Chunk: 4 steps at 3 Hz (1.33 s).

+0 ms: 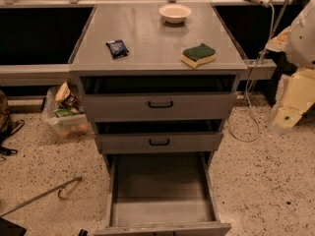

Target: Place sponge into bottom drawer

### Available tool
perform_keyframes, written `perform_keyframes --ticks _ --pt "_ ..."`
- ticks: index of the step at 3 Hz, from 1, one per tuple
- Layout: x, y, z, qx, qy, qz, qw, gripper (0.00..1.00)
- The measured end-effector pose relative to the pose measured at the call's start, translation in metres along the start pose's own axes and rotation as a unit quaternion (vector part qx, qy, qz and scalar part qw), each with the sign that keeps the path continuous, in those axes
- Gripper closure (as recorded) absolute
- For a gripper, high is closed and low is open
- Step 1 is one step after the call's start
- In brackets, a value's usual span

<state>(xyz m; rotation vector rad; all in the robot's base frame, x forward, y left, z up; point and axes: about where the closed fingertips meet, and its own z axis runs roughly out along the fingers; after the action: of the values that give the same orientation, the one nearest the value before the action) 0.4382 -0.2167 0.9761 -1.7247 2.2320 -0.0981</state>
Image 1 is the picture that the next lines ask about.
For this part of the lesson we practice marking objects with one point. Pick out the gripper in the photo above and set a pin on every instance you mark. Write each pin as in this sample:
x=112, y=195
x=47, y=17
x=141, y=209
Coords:
x=302, y=43

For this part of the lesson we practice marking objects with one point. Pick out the green and yellow sponge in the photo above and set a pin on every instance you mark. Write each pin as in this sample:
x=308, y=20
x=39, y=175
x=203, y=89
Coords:
x=198, y=55

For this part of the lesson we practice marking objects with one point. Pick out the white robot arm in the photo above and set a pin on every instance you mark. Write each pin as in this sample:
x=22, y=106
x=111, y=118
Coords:
x=298, y=41

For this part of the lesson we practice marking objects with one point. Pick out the grey drawer cabinet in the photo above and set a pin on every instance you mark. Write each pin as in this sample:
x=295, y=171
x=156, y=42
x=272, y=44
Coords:
x=155, y=47

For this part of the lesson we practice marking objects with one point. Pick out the bottom grey drawer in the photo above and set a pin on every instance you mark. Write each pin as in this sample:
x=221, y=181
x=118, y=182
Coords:
x=161, y=194

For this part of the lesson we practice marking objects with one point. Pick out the grey drawer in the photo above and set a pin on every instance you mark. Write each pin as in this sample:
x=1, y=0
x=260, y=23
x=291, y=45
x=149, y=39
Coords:
x=158, y=136
x=161, y=194
x=152, y=98

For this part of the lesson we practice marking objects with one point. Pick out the middle grey drawer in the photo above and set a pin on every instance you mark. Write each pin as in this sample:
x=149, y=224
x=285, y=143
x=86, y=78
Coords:
x=158, y=136

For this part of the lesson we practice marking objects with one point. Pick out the top grey drawer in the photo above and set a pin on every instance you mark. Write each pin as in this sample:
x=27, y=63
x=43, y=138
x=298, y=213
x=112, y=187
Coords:
x=152, y=98

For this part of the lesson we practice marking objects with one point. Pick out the white bowl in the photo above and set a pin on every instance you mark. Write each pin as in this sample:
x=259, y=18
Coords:
x=174, y=13

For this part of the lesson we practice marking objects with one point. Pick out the dark blue snack packet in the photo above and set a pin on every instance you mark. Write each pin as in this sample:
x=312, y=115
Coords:
x=117, y=48

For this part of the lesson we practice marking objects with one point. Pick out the metal rod on floor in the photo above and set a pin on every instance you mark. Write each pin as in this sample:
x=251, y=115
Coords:
x=40, y=196

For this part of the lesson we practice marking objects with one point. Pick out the clear plastic bin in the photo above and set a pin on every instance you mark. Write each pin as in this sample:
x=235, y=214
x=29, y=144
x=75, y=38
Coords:
x=63, y=121

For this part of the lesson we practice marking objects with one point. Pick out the dark bag on floor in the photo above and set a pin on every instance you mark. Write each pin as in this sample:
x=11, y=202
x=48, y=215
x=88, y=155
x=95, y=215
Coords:
x=7, y=127

